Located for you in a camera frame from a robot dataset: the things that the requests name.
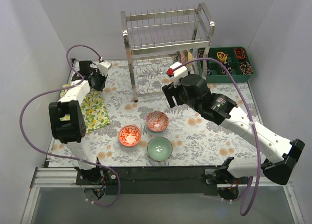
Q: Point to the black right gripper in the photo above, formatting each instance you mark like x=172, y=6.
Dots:
x=171, y=94

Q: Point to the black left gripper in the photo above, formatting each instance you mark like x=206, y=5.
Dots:
x=98, y=80

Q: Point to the black leaf patterned bowl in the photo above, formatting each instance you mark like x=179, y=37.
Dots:
x=177, y=57

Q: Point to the yellow and teal patterned bowl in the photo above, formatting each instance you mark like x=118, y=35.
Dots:
x=187, y=55

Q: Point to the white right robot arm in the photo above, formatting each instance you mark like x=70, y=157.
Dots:
x=276, y=157

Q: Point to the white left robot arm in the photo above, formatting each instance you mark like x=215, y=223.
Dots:
x=67, y=121

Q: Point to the stainless steel dish rack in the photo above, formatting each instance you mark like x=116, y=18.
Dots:
x=152, y=38

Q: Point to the orange geometric patterned bowl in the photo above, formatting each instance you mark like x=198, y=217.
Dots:
x=157, y=121

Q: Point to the lemon print cloth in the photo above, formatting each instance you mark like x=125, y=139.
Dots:
x=91, y=104

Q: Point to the mint green bowl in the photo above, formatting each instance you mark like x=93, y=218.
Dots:
x=159, y=149

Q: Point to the orange floral patterned bowl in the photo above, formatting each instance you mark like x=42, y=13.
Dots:
x=129, y=135

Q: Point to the floral patterned table mat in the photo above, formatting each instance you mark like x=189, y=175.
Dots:
x=195, y=141

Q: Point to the green compartment organizer tray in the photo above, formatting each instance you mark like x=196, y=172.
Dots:
x=236, y=61

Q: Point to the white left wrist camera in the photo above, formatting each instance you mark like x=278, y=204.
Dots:
x=104, y=67

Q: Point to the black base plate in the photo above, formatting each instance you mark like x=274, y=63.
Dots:
x=179, y=187

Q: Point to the aluminium front rail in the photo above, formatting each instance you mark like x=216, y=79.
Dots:
x=53, y=177

